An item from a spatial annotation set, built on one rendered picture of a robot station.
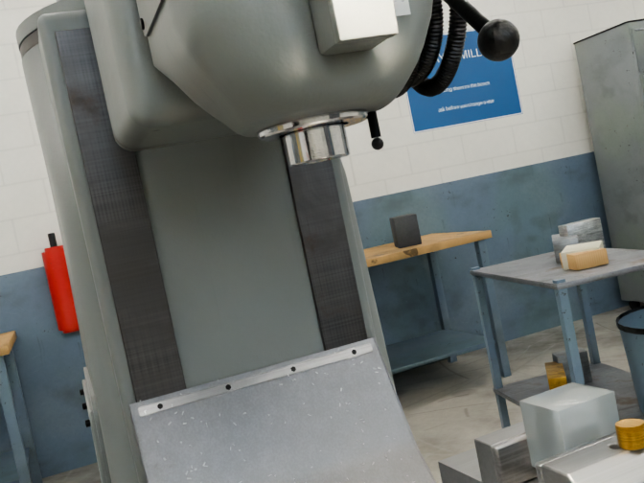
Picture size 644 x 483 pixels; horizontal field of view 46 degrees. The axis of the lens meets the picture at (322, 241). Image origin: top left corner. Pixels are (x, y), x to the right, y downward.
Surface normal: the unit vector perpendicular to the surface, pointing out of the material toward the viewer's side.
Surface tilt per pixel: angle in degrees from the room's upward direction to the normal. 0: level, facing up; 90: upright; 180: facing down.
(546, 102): 90
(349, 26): 90
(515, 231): 90
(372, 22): 90
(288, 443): 63
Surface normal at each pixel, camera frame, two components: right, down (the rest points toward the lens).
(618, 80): -0.92, 0.21
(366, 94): 0.47, 0.81
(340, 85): 0.38, 0.61
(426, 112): 0.33, -0.02
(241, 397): 0.20, -0.45
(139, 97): -0.13, 0.08
